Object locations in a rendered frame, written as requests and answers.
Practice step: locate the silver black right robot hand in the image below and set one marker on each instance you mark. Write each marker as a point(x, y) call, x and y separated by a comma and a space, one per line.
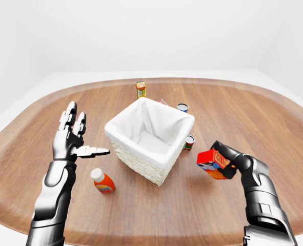
point(234, 160)

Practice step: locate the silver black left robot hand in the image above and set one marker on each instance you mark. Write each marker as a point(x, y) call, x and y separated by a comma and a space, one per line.
point(64, 143)

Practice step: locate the red printed butter box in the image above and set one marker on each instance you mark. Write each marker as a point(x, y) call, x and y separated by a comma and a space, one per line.
point(210, 162)

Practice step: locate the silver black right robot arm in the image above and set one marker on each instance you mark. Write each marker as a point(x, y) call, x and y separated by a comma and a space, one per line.
point(264, 202)

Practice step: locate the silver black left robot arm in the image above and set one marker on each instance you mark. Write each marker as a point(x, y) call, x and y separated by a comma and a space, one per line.
point(51, 200)

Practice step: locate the white lined wicker basket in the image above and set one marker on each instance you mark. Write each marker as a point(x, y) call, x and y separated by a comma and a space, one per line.
point(148, 138)

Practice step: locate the red green labelled tin can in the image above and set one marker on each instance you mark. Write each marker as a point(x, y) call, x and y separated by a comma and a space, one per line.
point(189, 143)

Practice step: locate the orange bottle with white cap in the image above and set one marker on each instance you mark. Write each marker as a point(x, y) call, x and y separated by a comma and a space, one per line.
point(103, 181)

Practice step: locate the blue labelled tin can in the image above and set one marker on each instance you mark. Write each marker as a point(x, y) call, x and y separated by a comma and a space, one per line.
point(183, 107)

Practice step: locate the red white flat packet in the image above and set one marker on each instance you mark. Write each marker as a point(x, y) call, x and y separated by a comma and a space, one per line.
point(164, 102)

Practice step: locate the orange yellow juice carton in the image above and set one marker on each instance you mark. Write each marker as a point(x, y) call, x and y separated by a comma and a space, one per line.
point(141, 89)

